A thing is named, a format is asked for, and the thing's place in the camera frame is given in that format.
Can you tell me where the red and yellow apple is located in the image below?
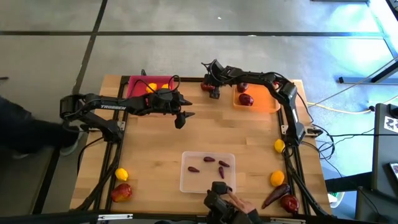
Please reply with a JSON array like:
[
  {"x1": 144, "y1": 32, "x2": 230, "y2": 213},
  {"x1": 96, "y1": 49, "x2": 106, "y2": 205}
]
[{"x1": 111, "y1": 183, "x2": 133, "y2": 203}]

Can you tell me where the person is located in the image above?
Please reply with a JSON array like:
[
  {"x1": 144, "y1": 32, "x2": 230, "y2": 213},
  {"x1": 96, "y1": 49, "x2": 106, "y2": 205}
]
[{"x1": 0, "y1": 95, "x2": 81, "y2": 159}]

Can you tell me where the black equipment cart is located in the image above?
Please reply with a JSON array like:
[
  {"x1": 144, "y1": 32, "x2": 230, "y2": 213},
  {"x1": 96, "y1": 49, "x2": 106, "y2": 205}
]
[{"x1": 325, "y1": 103, "x2": 398, "y2": 224}]

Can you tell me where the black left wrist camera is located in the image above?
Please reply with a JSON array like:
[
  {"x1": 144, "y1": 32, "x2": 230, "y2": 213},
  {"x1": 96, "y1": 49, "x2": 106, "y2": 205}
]
[{"x1": 174, "y1": 113, "x2": 187, "y2": 130}]

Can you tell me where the black floor cable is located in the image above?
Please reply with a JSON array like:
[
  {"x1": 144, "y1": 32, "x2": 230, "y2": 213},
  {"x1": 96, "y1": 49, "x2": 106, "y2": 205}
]
[{"x1": 329, "y1": 133, "x2": 398, "y2": 138}]

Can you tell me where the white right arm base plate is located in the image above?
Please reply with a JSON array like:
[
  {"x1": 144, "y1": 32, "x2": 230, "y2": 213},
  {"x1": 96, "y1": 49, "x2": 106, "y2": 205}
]
[{"x1": 281, "y1": 124, "x2": 324, "y2": 137}]

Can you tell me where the orange plastic basket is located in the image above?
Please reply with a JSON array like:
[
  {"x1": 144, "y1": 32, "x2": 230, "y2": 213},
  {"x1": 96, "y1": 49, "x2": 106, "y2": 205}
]
[{"x1": 233, "y1": 79, "x2": 282, "y2": 114}]

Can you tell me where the orange-yellow lemon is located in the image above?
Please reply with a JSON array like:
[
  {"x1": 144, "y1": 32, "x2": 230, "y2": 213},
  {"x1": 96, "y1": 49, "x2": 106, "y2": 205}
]
[{"x1": 269, "y1": 170, "x2": 285, "y2": 187}]

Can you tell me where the grey metal stand base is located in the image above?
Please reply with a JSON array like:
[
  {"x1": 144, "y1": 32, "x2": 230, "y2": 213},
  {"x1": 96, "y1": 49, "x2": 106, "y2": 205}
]
[{"x1": 338, "y1": 57, "x2": 398, "y2": 85}]

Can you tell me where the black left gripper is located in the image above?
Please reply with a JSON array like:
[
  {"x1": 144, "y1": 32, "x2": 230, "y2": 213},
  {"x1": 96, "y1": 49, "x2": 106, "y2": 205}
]
[{"x1": 144, "y1": 88, "x2": 196, "y2": 119}]

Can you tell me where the person's hand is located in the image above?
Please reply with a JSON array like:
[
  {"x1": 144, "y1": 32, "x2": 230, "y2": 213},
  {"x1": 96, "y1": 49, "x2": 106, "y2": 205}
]
[{"x1": 226, "y1": 190, "x2": 256, "y2": 215}]

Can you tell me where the clear plastic bin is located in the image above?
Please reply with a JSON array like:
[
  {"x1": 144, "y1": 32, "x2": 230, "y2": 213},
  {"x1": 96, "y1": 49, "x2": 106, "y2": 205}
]
[{"x1": 179, "y1": 151, "x2": 236, "y2": 194}]

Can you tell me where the white plastic object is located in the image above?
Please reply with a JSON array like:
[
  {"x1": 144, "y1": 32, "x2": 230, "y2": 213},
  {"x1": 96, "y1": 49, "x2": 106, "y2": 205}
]
[{"x1": 328, "y1": 191, "x2": 346, "y2": 208}]

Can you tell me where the large purple eggplant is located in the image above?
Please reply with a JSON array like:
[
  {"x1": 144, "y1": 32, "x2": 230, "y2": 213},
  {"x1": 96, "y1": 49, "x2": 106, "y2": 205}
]
[{"x1": 261, "y1": 183, "x2": 292, "y2": 210}]

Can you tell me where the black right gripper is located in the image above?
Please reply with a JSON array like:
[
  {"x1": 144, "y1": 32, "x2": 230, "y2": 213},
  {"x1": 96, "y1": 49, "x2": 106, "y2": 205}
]
[{"x1": 203, "y1": 59, "x2": 234, "y2": 100}]

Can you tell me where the silver metal bracket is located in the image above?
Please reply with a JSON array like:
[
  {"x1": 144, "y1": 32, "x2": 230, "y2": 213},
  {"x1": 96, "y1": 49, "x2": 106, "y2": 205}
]
[{"x1": 97, "y1": 213, "x2": 134, "y2": 222}]

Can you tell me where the pink plastic basket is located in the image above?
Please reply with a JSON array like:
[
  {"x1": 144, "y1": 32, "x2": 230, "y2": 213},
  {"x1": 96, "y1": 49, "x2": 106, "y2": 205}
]
[{"x1": 126, "y1": 75, "x2": 175, "y2": 100}]

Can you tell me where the yellow floor cable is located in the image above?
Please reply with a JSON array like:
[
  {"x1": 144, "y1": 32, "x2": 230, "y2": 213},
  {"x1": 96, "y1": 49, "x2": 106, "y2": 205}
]
[{"x1": 307, "y1": 101, "x2": 374, "y2": 115}]

